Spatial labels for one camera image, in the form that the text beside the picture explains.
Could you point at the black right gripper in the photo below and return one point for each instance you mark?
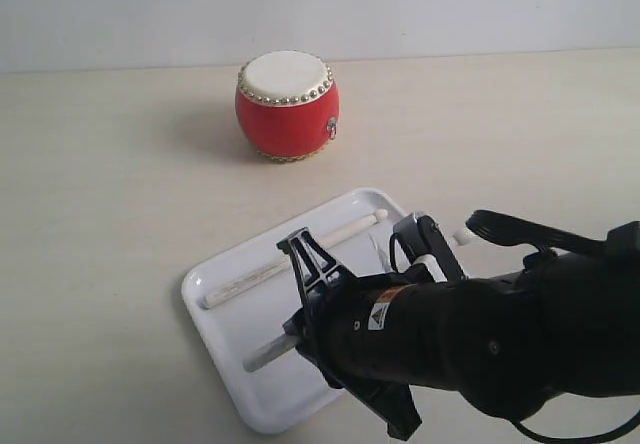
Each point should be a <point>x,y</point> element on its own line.
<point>380,329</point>

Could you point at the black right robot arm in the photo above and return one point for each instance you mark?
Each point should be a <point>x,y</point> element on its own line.
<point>566,323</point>

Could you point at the small red drum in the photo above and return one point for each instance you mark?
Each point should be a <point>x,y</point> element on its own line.
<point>287,104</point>

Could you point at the white rectangular plastic tray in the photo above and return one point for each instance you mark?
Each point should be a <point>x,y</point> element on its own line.
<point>289,390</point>

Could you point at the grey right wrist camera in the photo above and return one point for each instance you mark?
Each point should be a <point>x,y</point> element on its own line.
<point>419,237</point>

